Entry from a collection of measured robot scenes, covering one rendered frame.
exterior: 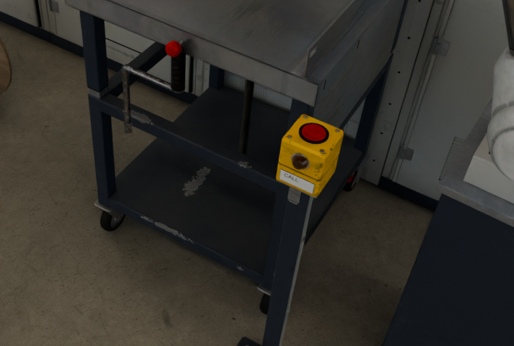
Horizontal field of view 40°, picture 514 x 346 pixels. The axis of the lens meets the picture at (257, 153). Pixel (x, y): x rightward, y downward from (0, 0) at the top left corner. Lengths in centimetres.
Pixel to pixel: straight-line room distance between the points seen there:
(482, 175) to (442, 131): 80
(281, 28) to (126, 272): 92
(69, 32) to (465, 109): 149
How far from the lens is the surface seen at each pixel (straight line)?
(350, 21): 151
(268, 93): 235
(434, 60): 203
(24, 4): 288
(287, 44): 143
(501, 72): 111
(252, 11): 153
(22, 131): 252
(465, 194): 135
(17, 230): 221
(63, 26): 278
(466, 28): 195
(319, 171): 113
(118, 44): 262
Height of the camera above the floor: 165
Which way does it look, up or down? 43 degrees down
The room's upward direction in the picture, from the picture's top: 7 degrees clockwise
